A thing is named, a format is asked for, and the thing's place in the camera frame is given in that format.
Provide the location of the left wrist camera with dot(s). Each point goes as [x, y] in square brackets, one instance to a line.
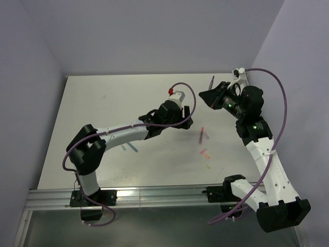
[176, 97]

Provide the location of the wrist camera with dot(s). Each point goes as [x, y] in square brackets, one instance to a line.
[176, 97]
[239, 77]

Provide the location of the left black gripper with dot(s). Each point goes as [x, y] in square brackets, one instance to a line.
[186, 113]

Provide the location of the pink pen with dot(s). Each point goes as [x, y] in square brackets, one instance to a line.
[201, 136]

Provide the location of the blue pen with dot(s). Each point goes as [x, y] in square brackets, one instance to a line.
[132, 147]

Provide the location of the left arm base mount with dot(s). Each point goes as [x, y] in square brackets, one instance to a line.
[93, 206]

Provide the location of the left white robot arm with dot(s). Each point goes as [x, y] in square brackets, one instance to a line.
[85, 152]

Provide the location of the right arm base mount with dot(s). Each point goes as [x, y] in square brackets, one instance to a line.
[223, 195]

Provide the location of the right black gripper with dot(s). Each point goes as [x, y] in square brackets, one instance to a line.
[211, 97]

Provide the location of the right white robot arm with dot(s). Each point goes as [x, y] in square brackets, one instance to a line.
[280, 206]

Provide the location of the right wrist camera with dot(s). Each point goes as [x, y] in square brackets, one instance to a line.
[239, 77]

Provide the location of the purple pen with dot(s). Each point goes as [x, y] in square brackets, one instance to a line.
[211, 83]

